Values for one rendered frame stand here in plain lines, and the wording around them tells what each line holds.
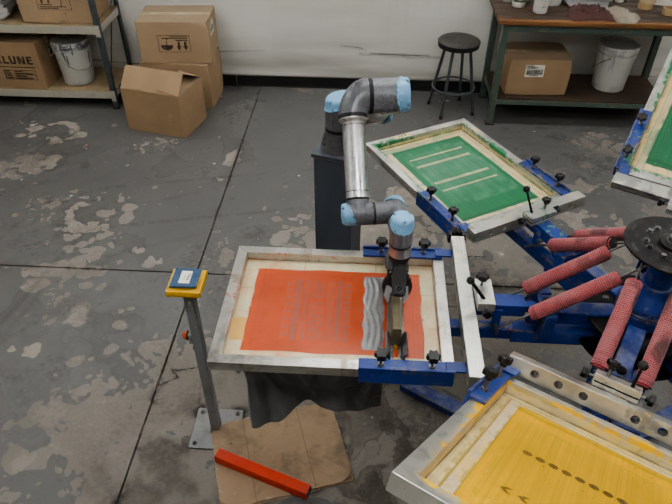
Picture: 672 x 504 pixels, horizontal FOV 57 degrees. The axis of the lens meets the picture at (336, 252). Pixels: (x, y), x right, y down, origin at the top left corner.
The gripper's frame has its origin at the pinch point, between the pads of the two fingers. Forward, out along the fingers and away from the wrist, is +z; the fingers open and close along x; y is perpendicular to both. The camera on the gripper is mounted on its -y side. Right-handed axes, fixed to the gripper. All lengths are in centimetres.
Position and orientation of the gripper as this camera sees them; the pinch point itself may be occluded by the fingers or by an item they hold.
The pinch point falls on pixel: (395, 301)
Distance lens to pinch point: 217.6
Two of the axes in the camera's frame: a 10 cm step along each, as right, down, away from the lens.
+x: -10.0, -0.4, 0.4
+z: 0.0, 7.7, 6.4
